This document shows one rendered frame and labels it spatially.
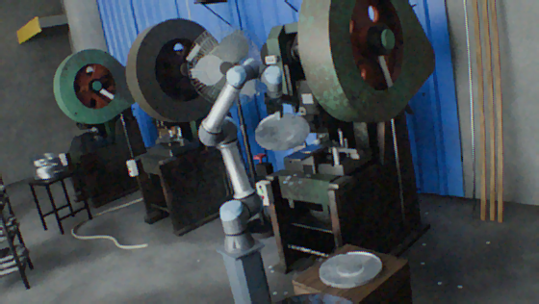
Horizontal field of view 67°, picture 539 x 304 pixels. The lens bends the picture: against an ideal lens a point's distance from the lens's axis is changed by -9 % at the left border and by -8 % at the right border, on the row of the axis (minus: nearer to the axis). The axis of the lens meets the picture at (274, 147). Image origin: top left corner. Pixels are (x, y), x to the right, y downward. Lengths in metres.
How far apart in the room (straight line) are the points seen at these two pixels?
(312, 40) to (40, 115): 7.02
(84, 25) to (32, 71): 1.78
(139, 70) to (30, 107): 5.30
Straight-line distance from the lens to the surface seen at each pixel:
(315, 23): 2.02
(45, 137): 8.61
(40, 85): 8.61
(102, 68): 5.25
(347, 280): 2.03
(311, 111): 2.54
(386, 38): 2.24
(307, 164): 2.54
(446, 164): 3.59
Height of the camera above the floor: 1.43
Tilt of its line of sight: 14 degrees down
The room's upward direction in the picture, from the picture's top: 11 degrees counter-clockwise
